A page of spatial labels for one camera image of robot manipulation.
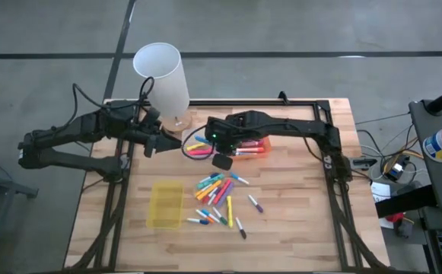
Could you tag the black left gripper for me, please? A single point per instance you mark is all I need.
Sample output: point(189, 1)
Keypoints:
point(148, 144)

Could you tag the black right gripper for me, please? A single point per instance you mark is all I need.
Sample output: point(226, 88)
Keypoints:
point(224, 131)

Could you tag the light blue Sharpie highlighter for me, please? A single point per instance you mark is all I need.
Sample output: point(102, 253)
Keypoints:
point(201, 139)

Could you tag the yellow Sharpie highlighter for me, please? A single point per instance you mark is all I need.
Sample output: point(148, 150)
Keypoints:
point(229, 211)
point(196, 147)

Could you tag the dark teal Expo marker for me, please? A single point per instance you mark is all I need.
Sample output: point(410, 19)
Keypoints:
point(245, 154)

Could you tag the magenta Expo marker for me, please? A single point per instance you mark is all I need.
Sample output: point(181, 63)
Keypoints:
point(253, 144)

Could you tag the orange Expo marker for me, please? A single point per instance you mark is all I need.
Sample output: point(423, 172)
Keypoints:
point(251, 150)

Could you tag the pink highlighter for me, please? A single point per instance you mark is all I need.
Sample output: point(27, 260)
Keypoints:
point(199, 152)

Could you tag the light blue cap fine marker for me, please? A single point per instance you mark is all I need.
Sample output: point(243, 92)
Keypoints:
point(210, 215)
point(239, 178)

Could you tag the teal highlighter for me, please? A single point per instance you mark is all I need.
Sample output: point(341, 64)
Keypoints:
point(211, 181)

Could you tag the red highlighter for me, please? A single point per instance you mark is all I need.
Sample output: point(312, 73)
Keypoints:
point(222, 191)

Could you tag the golden yellow highlighter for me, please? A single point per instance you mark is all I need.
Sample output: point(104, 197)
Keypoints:
point(209, 189)

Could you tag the purple highlighter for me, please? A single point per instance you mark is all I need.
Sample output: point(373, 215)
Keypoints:
point(226, 195)

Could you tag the dark blue cap fine marker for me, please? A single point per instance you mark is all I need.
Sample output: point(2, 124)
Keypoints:
point(214, 197)

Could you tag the red cap fine marker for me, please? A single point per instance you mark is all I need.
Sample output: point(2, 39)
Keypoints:
point(206, 199)

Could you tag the purple cap fine marker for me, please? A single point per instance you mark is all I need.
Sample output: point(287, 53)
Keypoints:
point(256, 204)

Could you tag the orange cap fine marker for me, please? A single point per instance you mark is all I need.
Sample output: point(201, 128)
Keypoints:
point(204, 216)

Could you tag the green cap fine marker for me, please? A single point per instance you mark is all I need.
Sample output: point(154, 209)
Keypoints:
point(220, 215)

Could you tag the black cap fine marker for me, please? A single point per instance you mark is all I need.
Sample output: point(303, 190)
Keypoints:
point(240, 228)

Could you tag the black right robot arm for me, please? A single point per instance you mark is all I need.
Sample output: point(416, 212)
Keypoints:
point(300, 129)

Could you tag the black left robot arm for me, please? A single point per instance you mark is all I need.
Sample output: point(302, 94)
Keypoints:
point(72, 127)

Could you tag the clear translucent plastic bin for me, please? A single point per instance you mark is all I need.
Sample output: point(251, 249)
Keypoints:
point(192, 139)

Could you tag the orange translucent plastic bin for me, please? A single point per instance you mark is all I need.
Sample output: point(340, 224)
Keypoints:
point(268, 146)

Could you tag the yellow translucent plastic bin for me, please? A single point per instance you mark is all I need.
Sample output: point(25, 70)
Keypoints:
point(165, 205)

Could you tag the white cylinder lamp, wooden base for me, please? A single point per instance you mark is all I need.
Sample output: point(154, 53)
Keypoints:
point(163, 76)

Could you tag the black clamp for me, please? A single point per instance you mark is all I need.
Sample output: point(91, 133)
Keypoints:
point(283, 97)

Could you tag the small black device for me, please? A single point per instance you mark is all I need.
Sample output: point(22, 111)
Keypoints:
point(363, 163)

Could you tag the white paper sheet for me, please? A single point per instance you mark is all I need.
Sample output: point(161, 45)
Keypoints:
point(380, 190)

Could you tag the black metal stand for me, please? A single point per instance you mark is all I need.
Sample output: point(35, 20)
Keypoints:
point(0, 186)

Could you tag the small red object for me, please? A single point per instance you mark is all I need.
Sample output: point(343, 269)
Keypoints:
point(395, 217)

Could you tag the black metal table frame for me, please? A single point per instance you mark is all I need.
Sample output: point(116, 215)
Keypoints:
point(262, 102)

